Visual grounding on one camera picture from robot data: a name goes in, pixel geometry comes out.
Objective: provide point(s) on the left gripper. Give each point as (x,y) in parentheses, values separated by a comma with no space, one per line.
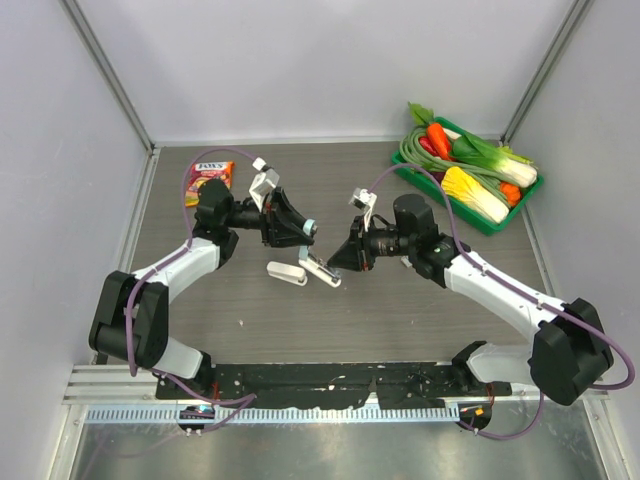
(281,225)

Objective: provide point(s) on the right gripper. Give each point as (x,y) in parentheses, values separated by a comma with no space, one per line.
(356,253)

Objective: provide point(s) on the blue white stapler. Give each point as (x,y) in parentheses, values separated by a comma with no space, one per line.
(308,260)

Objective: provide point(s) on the staple box tray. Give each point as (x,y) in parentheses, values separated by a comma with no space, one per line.
(405,261)

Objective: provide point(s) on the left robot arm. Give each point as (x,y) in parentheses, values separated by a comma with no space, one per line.
(131,322)

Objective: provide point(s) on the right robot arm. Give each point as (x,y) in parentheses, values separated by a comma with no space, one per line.
(563,355)

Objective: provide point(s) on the green plastic tray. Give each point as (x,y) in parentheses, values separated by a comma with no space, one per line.
(423,180)

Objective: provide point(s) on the purple onion toy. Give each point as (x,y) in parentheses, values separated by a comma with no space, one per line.
(438,176)

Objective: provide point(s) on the napa cabbage toy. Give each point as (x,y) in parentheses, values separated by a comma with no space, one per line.
(465,189)

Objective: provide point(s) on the red pepper toy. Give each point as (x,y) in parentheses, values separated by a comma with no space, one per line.
(426,144)

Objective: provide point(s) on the orange carrot toy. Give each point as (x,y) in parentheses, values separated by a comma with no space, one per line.
(439,140)

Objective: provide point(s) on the green long beans bundle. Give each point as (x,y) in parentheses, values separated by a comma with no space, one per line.
(412,152)

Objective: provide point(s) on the small orange tomato toy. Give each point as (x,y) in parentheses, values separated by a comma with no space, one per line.
(511,192)

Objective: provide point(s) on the bok choy toy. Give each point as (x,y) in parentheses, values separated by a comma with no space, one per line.
(473,150)

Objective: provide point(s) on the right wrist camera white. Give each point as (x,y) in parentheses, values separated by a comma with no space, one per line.
(365,201)

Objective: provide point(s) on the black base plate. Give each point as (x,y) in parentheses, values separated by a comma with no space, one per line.
(340,386)

